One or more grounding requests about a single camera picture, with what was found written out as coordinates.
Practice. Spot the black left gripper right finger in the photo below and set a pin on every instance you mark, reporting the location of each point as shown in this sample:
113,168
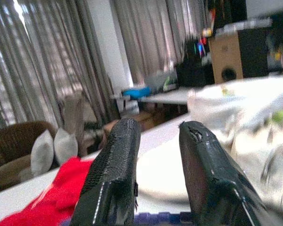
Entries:
207,179

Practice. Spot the long grey striped curtain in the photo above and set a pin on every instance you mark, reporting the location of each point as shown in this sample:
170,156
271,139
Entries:
151,35
49,58

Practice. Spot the brown armchair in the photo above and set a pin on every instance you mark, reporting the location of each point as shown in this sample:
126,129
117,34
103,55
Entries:
11,146

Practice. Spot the crumpled white laundry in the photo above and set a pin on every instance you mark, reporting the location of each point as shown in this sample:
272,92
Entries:
250,113

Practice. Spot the white low table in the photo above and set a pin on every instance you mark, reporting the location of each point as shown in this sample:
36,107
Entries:
167,97

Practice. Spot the grey pillow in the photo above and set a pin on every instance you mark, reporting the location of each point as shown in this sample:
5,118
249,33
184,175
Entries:
42,155
65,146

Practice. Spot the wooden loudspeaker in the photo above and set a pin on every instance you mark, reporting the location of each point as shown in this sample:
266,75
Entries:
226,58

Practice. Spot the black shelf unit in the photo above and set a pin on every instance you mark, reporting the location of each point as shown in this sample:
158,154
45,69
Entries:
261,47

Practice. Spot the purple foam mat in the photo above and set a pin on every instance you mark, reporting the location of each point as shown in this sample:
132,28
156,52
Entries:
162,219

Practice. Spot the red shirt white trim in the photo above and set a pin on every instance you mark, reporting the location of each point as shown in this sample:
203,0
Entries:
66,188

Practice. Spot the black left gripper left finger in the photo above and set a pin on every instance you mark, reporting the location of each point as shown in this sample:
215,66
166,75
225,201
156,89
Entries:
113,164

